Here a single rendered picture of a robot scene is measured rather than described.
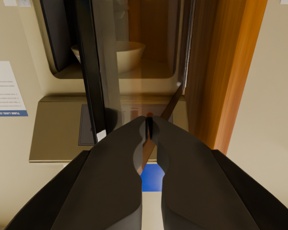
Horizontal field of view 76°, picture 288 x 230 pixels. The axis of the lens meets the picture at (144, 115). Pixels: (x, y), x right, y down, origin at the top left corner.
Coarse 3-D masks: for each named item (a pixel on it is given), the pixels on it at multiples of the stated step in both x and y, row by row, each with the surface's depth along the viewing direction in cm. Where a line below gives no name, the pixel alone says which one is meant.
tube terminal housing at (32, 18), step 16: (16, 0) 33; (32, 0) 33; (32, 16) 34; (32, 32) 35; (32, 48) 37; (48, 48) 39; (48, 64) 39; (80, 64) 51; (48, 80) 40; (64, 80) 40; (80, 80) 40; (48, 96) 42; (64, 96) 42; (80, 96) 42
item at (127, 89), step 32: (96, 0) 8; (128, 0) 10; (160, 0) 16; (96, 32) 8; (128, 32) 11; (160, 32) 17; (96, 64) 9; (128, 64) 12; (160, 64) 19; (96, 96) 10; (128, 96) 12; (160, 96) 21; (96, 128) 11
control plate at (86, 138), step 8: (88, 112) 39; (80, 120) 38; (88, 120) 38; (168, 120) 38; (80, 128) 38; (88, 128) 38; (80, 136) 37; (88, 136) 37; (80, 144) 37; (88, 144) 37
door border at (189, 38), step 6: (192, 0) 31; (192, 6) 32; (192, 12) 33; (78, 24) 8; (84, 60) 9; (186, 60) 35; (186, 66) 36; (186, 72) 38; (90, 96) 10; (96, 138) 11
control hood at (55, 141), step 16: (48, 112) 39; (64, 112) 39; (80, 112) 39; (176, 112) 39; (48, 128) 38; (64, 128) 38; (32, 144) 37; (48, 144) 37; (64, 144) 37; (32, 160) 36; (48, 160) 36; (64, 160) 36
